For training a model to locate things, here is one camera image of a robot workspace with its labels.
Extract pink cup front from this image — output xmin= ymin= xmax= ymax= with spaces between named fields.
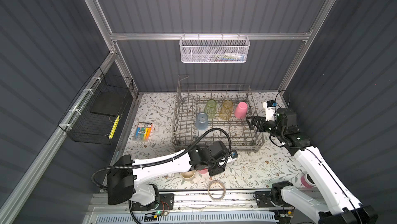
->
xmin=234 ymin=102 xmax=248 ymax=120

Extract pink cup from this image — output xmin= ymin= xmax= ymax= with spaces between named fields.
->
xmin=198 ymin=169 xmax=208 ymax=174
xmin=234 ymin=102 xmax=248 ymax=120

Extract yellow glass tumbler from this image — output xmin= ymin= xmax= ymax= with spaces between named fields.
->
xmin=219 ymin=100 xmax=233 ymax=121

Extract green glass tumbler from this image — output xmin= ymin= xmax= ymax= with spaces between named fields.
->
xmin=204 ymin=99 xmax=217 ymax=120

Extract blue glass tumbler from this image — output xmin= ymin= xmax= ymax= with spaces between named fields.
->
xmin=195 ymin=112 xmax=208 ymax=131

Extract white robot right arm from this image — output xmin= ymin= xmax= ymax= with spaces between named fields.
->
xmin=246 ymin=108 xmax=378 ymax=224

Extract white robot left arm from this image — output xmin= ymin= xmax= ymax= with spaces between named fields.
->
xmin=106 ymin=141 xmax=238 ymax=209

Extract clear tape roll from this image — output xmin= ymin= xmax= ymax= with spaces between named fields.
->
xmin=207 ymin=180 xmax=226 ymax=201

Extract beige cup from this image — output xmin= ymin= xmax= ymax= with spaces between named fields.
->
xmin=179 ymin=170 xmax=196 ymax=182

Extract items in white basket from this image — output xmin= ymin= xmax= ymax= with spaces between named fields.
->
xmin=204 ymin=52 xmax=246 ymax=63

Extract coloured marker pack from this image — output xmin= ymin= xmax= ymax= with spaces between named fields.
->
xmin=134 ymin=122 xmax=153 ymax=141

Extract yellow marker in basket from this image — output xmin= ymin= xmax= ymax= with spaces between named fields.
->
xmin=108 ymin=115 xmax=120 ymax=140

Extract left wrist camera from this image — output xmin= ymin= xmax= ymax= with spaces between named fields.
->
xmin=227 ymin=150 xmax=238 ymax=163

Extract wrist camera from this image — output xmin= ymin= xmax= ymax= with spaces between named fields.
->
xmin=227 ymin=150 xmax=238 ymax=163
xmin=263 ymin=100 xmax=277 ymax=121

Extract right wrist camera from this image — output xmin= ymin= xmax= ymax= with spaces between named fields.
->
xmin=263 ymin=100 xmax=277 ymax=121

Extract black corrugated cable hose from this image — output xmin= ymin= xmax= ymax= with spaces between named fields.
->
xmin=91 ymin=127 xmax=233 ymax=224

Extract grey wire dish rack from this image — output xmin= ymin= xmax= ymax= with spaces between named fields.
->
xmin=171 ymin=76 xmax=265 ymax=152

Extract white mesh wall basket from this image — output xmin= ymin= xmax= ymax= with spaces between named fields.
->
xmin=179 ymin=36 xmax=250 ymax=63

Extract black wire wall basket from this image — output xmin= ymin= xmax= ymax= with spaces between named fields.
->
xmin=58 ymin=69 xmax=136 ymax=145

